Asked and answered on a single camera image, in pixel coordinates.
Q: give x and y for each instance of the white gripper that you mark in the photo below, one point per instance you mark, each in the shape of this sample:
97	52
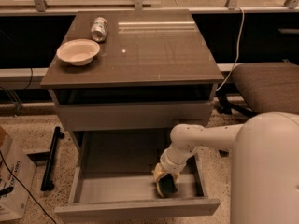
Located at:
168	165

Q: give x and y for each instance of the green sponge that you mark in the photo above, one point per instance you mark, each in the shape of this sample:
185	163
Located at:
167	185

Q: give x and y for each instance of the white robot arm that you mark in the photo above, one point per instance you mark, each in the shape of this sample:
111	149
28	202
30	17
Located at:
265	165

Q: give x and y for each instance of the open grey middle drawer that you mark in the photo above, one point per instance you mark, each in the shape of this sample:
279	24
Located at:
113	180

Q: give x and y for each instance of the closed grey top drawer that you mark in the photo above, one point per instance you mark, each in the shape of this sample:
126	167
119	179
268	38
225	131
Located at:
132	116

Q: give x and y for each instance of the grey drawer cabinet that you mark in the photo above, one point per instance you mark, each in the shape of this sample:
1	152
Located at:
149	57

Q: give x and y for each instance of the black metal stand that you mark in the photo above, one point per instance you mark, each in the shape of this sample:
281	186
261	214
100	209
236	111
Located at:
48	157

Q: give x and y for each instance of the white cardboard box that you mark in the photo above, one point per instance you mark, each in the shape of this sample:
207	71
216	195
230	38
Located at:
16	169

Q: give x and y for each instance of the white paper bowl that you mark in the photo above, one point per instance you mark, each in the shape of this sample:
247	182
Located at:
78	52

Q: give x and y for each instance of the silver soda can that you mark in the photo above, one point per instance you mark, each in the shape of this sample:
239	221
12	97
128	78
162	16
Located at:
99	29

